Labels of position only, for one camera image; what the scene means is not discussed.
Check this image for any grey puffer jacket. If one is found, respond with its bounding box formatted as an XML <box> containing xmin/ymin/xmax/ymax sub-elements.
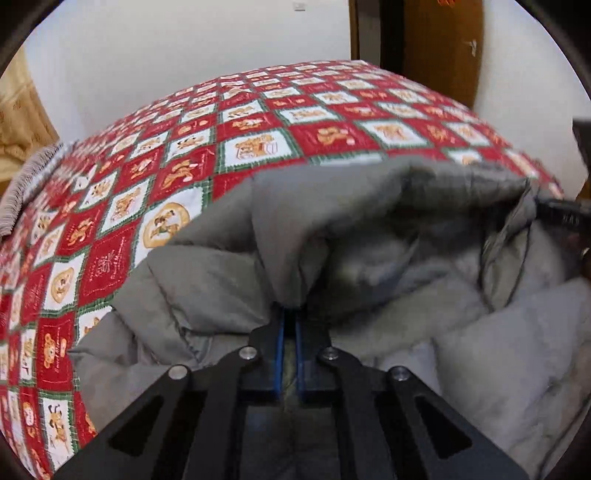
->
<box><xmin>69</xmin><ymin>157</ymin><xmax>590</xmax><ymax>479</ymax></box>

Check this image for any brown wooden door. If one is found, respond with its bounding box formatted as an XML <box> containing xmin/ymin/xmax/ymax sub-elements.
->
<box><xmin>403</xmin><ymin>0</ymin><xmax>484</xmax><ymax>108</ymax></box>

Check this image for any red patterned bed sheet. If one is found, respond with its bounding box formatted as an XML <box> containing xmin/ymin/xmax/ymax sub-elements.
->
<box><xmin>1</xmin><ymin>60</ymin><xmax>560</xmax><ymax>479</ymax></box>

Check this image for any striped grey pillow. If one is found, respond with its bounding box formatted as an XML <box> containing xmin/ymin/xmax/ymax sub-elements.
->
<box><xmin>1</xmin><ymin>142</ymin><xmax>75</xmax><ymax>237</ymax></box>

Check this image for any beige gold curtain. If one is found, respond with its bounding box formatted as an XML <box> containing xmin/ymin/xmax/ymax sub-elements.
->
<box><xmin>0</xmin><ymin>47</ymin><xmax>59</xmax><ymax>182</ymax></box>

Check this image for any metal door handle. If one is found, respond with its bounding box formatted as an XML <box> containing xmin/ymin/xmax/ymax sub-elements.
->
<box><xmin>465</xmin><ymin>39</ymin><xmax>478</xmax><ymax>58</ymax></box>

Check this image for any dark door frame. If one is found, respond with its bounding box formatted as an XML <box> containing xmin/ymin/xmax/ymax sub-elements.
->
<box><xmin>349</xmin><ymin>0</ymin><xmax>406</xmax><ymax>74</ymax></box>

